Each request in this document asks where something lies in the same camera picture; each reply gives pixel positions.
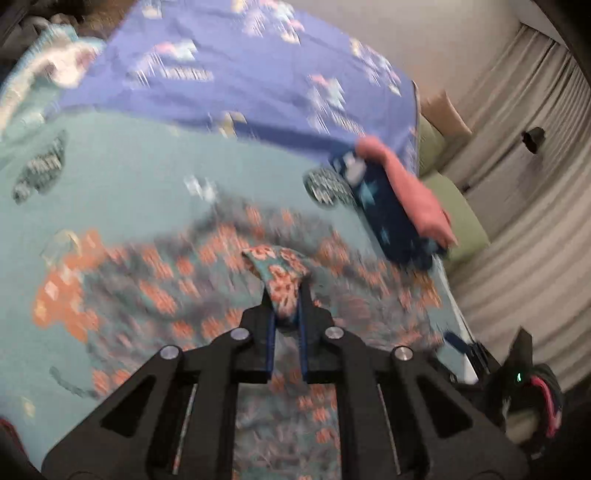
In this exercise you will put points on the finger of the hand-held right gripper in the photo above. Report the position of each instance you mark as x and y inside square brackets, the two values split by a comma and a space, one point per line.
[457, 342]

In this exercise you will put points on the grey curtain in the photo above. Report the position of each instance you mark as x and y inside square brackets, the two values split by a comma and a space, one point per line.
[521, 249]

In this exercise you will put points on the teal floral garment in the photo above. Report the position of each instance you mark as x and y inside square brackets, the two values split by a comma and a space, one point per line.
[277, 281]

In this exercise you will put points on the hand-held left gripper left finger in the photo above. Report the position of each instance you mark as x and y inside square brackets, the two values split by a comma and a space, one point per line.
[270, 341]

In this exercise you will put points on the blue printed blanket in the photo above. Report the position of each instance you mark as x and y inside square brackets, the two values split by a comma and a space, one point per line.
[240, 87]

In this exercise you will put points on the small dark object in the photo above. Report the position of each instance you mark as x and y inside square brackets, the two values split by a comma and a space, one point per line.
[533, 140]

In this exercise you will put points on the teal printed bed sheet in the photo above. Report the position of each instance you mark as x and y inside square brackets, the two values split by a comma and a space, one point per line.
[129, 175]

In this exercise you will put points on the pink folded cloth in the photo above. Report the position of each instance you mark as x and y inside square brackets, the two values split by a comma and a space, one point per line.
[411, 194]

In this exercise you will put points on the beige pillow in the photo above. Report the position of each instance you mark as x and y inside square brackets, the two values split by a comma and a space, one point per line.
[445, 113]

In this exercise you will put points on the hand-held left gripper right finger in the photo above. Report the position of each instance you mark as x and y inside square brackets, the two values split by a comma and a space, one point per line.
[303, 341]

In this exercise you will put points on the navy star folded cloth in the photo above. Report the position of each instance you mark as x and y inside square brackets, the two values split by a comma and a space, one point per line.
[388, 217]

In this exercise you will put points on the green pillow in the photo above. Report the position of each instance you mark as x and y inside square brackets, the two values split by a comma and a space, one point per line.
[431, 147]
[457, 221]

